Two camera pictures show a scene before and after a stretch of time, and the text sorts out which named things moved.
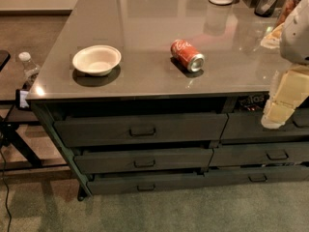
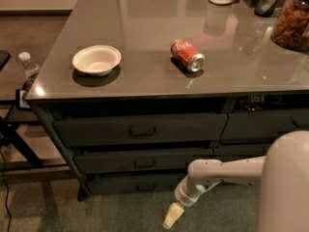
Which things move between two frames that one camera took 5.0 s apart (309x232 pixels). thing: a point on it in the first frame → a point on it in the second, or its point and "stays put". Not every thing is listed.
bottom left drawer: [129, 183] stays put
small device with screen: [21, 101] stays put
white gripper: [296, 38] → [185, 198]
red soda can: [187, 55] stays put
